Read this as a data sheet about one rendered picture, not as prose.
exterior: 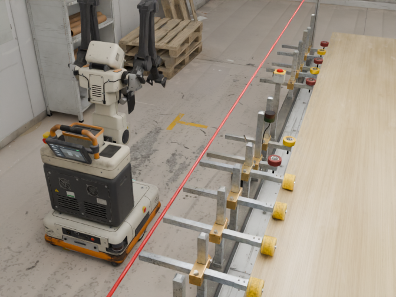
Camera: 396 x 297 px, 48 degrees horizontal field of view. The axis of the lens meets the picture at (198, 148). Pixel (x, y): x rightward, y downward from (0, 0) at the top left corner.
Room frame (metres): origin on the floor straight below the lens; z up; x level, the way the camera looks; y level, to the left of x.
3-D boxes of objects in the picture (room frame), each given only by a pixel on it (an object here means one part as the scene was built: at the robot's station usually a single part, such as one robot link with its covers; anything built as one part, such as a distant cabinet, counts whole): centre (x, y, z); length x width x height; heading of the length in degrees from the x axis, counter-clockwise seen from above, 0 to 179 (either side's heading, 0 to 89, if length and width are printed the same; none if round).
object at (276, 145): (2.44, -0.39, 0.84); 0.43 x 0.03 x 0.04; 70
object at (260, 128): (2.23, -0.36, 0.93); 0.04 x 0.04 x 0.48; 70
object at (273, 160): (2.15, -0.45, 0.85); 0.08 x 0.08 x 0.11
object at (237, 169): (1.75, -0.19, 0.88); 0.04 x 0.04 x 0.48; 70
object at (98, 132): (2.42, 0.73, 0.87); 0.23 x 0.15 x 0.11; 70
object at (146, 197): (2.52, 0.69, 0.16); 0.67 x 0.64 x 0.25; 160
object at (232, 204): (1.73, -0.18, 0.95); 0.14 x 0.06 x 0.05; 160
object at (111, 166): (2.44, 0.72, 0.59); 0.55 x 0.34 x 0.83; 70
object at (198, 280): (1.26, -0.02, 0.95); 0.14 x 0.06 x 0.05; 160
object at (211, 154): (2.22, -0.26, 0.84); 0.43 x 0.03 x 0.04; 70
